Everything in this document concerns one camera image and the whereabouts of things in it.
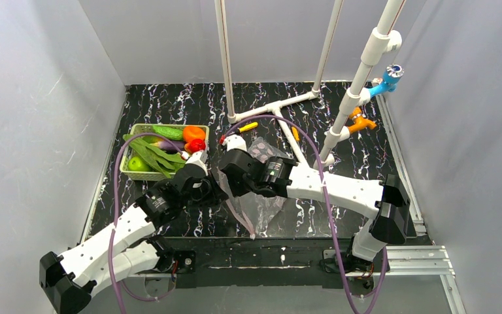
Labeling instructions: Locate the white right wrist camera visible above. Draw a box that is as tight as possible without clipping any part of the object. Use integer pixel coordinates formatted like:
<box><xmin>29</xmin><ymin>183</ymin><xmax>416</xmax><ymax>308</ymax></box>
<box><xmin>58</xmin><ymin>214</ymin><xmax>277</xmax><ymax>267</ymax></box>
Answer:
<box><xmin>220</xmin><ymin>133</ymin><xmax>247</xmax><ymax>152</ymax></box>

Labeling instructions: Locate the pale green plastic basket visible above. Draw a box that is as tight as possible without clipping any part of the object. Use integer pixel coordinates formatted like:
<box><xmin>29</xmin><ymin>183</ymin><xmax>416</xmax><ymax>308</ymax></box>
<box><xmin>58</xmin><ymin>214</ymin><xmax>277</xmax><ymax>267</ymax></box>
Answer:
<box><xmin>118</xmin><ymin>123</ymin><xmax>209</xmax><ymax>181</ymax></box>

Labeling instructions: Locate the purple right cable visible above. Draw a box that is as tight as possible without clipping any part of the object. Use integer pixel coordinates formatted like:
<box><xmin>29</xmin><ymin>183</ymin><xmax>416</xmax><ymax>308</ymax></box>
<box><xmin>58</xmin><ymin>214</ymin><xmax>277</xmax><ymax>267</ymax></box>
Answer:
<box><xmin>222</xmin><ymin>114</ymin><xmax>389</xmax><ymax>314</ymax></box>

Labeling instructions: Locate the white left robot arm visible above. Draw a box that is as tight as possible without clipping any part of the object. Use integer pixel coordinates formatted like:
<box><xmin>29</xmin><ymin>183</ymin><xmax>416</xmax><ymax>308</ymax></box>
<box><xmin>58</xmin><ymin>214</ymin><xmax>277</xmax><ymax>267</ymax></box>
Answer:
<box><xmin>39</xmin><ymin>165</ymin><xmax>228</xmax><ymax>313</ymax></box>

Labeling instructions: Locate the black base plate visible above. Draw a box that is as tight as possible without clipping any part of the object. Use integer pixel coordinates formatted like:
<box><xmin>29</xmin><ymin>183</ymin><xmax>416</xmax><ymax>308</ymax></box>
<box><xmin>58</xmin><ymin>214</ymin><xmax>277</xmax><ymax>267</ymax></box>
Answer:
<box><xmin>146</xmin><ymin>235</ymin><xmax>390</xmax><ymax>290</ymax></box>

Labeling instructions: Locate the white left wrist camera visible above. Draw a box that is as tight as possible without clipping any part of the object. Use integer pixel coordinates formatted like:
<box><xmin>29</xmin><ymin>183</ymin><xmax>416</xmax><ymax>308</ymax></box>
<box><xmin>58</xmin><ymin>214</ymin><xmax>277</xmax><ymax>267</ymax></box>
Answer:
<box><xmin>184</xmin><ymin>150</ymin><xmax>209</xmax><ymax>175</ymax></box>

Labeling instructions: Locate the blue faucet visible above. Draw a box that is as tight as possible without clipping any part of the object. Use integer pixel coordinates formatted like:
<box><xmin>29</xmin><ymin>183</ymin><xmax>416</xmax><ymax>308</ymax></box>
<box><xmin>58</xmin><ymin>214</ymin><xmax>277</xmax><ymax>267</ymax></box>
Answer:
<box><xmin>368</xmin><ymin>64</ymin><xmax>405</xmax><ymax>98</ymax></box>

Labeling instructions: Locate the white faucet pipe stand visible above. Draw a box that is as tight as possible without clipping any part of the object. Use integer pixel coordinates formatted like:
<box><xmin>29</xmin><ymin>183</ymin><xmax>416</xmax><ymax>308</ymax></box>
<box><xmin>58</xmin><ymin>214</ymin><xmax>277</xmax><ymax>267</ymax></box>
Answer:
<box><xmin>315</xmin><ymin>0</ymin><xmax>407</xmax><ymax>170</ymax></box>

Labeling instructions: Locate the purple eggplant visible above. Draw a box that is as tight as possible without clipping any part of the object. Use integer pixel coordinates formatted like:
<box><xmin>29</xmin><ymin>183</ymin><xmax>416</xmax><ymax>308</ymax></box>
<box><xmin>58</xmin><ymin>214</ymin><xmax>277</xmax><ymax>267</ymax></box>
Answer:
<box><xmin>151</xmin><ymin>139</ymin><xmax>186</xmax><ymax>153</ymax></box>

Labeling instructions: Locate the orange faucet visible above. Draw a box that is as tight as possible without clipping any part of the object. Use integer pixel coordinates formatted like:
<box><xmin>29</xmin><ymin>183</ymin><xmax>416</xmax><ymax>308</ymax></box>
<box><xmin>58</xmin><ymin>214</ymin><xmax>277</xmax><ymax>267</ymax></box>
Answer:
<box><xmin>348</xmin><ymin>107</ymin><xmax>377</xmax><ymax>134</ymax></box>

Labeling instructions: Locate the green apple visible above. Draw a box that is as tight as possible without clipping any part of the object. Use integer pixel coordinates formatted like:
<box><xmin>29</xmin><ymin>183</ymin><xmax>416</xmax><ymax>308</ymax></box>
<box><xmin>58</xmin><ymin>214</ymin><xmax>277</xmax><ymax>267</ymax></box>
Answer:
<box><xmin>127</xmin><ymin>156</ymin><xmax>152</xmax><ymax>172</ymax></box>

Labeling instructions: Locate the purple cable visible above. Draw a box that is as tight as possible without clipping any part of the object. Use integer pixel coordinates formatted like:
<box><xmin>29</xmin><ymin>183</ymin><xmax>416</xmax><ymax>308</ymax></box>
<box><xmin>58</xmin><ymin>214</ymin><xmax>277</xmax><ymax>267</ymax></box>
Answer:
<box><xmin>107</xmin><ymin>132</ymin><xmax>187</xmax><ymax>314</ymax></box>
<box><xmin>222</xmin><ymin>114</ymin><xmax>389</xmax><ymax>314</ymax></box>

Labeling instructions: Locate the green cucumber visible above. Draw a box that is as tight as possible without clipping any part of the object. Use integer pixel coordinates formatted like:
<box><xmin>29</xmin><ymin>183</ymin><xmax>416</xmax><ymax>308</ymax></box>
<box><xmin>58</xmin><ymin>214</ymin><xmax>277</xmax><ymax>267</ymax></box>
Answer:
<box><xmin>152</xmin><ymin>125</ymin><xmax>184</xmax><ymax>141</ymax></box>

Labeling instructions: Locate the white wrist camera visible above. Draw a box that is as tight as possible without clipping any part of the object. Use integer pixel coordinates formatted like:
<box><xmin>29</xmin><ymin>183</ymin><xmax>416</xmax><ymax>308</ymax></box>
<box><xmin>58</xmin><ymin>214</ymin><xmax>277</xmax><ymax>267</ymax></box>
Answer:
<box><xmin>184</xmin><ymin>150</ymin><xmax>209</xmax><ymax>175</ymax></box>
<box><xmin>220</xmin><ymin>133</ymin><xmax>247</xmax><ymax>152</ymax></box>

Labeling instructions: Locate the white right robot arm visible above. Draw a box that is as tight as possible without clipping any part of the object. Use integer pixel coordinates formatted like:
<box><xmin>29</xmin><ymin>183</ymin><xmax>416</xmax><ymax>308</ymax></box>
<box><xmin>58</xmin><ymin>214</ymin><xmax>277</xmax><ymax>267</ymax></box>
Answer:
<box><xmin>219</xmin><ymin>148</ymin><xmax>410</xmax><ymax>262</ymax></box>

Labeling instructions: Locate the green leafy vegetable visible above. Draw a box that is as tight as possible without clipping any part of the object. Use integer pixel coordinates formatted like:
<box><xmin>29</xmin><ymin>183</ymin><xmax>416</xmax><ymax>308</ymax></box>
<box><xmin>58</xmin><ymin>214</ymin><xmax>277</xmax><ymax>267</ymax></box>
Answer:
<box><xmin>120</xmin><ymin>137</ymin><xmax>186</xmax><ymax>181</ymax></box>

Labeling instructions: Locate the yellow handled screwdriver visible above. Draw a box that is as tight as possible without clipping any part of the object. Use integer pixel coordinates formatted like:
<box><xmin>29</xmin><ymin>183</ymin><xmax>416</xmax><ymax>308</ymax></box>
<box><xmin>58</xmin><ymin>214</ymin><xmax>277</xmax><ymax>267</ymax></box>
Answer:
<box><xmin>235</xmin><ymin>122</ymin><xmax>258</xmax><ymax>135</ymax></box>

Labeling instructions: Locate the red apple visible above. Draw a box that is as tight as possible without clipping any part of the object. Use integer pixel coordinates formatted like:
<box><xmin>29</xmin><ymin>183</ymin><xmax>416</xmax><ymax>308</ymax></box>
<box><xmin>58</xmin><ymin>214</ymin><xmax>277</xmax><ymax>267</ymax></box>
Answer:
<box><xmin>184</xmin><ymin>138</ymin><xmax>207</xmax><ymax>154</ymax></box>

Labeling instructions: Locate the clear zip top bag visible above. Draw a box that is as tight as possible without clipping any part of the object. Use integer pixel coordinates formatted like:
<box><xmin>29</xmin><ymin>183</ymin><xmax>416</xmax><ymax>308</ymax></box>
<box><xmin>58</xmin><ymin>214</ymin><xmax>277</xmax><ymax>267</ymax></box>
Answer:
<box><xmin>218</xmin><ymin>138</ymin><xmax>295</xmax><ymax>238</ymax></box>

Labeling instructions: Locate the white pvc pipe frame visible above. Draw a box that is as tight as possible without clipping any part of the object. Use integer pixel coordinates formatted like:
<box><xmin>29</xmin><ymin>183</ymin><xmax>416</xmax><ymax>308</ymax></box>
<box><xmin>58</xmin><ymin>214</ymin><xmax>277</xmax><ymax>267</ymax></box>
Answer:
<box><xmin>214</xmin><ymin>0</ymin><xmax>345</xmax><ymax>166</ymax></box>

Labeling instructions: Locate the aluminium rail frame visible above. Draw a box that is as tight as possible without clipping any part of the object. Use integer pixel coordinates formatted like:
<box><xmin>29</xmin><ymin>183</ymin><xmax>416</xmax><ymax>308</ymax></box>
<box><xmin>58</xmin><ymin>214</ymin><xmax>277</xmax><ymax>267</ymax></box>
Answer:
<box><xmin>320</xmin><ymin>93</ymin><xmax>469</xmax><ymax>314</ymax></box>

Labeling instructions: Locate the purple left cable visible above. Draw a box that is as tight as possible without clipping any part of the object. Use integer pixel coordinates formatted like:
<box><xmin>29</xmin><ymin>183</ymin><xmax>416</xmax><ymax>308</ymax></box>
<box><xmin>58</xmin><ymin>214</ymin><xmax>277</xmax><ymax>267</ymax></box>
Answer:
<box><xmin>107</xmin><ymin>132</ymin><xmax>187</xmax><ymax>314</ymax></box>

